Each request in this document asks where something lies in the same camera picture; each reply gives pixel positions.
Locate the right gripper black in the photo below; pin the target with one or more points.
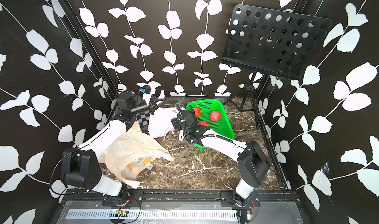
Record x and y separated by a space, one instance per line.
176 124

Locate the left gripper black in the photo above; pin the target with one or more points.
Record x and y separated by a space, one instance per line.
153 105

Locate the red apple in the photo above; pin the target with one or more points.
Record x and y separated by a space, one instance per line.
203 123
215 116
197 112

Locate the white knotted plastic bag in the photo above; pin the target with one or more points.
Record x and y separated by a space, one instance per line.
160 122

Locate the yellow banana print plastic bag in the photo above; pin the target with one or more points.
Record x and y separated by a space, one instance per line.
132 149

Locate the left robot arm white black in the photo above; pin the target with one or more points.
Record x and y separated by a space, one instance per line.
80 166

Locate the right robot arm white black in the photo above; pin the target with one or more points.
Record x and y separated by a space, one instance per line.
252 162

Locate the black white checkerboard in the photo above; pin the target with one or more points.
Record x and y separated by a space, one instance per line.
143 119

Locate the green perforated plastic basket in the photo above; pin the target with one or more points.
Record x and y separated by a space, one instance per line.
222 126

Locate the black perforated music stand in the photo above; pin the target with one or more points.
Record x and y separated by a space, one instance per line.
271 44

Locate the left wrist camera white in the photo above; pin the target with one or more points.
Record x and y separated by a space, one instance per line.
146 93

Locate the white slotted cable duct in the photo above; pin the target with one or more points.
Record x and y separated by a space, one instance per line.
111 214

